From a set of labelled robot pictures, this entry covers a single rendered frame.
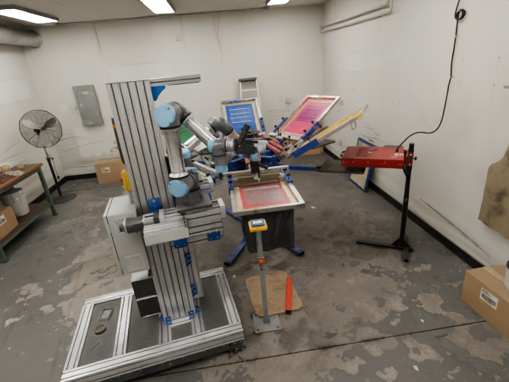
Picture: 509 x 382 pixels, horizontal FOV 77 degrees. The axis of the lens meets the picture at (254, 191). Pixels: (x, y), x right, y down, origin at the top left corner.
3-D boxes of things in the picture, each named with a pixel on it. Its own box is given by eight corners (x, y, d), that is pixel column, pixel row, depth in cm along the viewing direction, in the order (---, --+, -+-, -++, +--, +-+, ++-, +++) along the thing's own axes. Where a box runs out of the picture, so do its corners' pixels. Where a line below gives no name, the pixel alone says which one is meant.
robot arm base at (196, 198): (182, 207, 202) (179, 192, 198) (180, 198, 215) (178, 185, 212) (206, 202, 205) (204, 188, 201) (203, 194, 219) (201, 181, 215)
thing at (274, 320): (281, 329, 264) (274, 228, 228) (255, 333, 262) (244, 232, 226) (276, 310, 284) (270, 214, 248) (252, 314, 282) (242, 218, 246)
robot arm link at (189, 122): (167, 109, 194) (227, 164, 201) (160, 112, 184) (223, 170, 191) (179, 95, 189) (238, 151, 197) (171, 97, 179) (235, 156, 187)
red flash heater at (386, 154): (406, 156, 337) (407, 145, 332) (407, 170, 299) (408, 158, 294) (347, 154, 361) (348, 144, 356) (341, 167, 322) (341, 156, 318)
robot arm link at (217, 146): (211, 151, 184) (210, 137, 181) (230, 151, 182) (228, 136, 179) (207, 155, 177) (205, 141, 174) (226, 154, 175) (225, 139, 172)
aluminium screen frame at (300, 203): (305, 207, 256) (304, 203, 255) (233, 217, 252) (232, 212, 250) (285, 176, 329) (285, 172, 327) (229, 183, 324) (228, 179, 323)
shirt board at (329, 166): (367, 167, 355) (367, 161, 352) (363, 180, 321) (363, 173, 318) (257, 162, 407) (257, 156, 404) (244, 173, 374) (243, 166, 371)
